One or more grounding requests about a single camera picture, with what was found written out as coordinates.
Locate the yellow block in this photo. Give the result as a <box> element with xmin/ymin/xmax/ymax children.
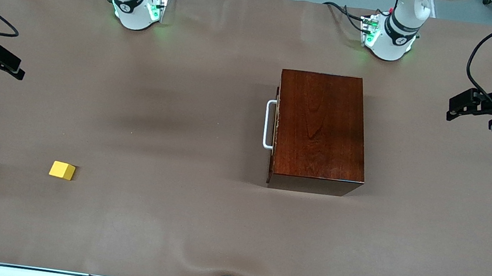
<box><xmin>48</xmin><ymin>160</ymin><xmax>77</xmax><ymax>181</ymax></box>

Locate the wooden drawer with white handle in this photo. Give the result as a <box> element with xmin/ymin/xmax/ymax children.
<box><xmin>257</xmin><ymin>83</ymin><xmax>285</xmax><ymax>185</ymax></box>

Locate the dark brown wooden cabinet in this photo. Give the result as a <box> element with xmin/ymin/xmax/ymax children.
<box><xmin>265</xmin><ymin>67</ymin><xmax>378</xmax><ymax>201</ymax></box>

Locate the brown table cloth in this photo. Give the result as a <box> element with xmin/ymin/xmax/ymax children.
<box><xmin>0</xmin><ymin>0</ymin><xmax>492</xmax><ymax>276</ymax></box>

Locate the black base cable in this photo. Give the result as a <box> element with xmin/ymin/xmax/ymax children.
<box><xmin>320</xmin><ymin>0</ymin><xmax>379</xmax><ymax>35</ymax></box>

